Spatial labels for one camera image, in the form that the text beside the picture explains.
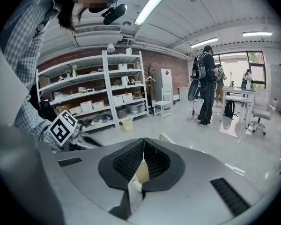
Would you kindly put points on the person's plaid shirt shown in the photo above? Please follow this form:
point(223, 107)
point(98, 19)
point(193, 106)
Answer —
point(25, 32)

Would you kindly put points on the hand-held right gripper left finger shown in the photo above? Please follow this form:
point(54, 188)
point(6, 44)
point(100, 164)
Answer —
point(89, 184)

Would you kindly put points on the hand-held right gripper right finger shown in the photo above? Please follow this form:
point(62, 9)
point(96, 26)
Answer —
point(196, 191)

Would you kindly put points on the black backpack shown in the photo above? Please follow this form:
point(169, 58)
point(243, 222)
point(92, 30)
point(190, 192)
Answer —
point(229, 109)

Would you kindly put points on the white metal shelving unit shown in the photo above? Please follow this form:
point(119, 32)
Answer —
point(72, 78)
point(124, 72)

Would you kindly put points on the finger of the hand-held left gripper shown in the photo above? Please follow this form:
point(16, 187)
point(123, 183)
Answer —
point(90, 141)

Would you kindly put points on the window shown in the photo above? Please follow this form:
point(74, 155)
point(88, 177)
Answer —
point(236, 67)

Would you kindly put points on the white air conditioner unit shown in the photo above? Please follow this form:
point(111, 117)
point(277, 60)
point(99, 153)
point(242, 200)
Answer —
point(97, 35)

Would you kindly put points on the white table lamp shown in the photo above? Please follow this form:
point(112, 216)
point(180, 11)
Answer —
point(110, 47)

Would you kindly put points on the white office chair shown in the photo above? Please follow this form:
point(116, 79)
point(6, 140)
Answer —
point(262, 107)

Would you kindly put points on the wooden coat rack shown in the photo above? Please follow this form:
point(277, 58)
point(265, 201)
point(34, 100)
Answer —
point(150, 78)

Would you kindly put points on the white kettle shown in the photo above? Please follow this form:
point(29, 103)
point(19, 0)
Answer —
point(124, 81)

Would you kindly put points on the white work table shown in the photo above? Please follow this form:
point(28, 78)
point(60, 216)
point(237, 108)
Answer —
point(236, 94)

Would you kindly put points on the yellow waste basket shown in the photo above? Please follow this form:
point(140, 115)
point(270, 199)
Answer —
point(127, 124)

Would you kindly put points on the white storage bin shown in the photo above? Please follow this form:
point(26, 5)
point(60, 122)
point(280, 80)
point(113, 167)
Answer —
point(127, 97)
point(98, 105)
point(86, 106)
point(117, 100)

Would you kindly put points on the black head-worn camera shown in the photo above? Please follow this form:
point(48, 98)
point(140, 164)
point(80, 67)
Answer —
point(114, 13)

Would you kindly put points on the ceiling tube light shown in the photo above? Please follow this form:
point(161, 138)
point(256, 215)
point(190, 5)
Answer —
point(204, 42)
point(257, 34)
point(154, 2)

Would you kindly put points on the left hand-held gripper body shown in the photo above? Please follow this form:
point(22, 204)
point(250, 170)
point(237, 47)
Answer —
point(62, 128)

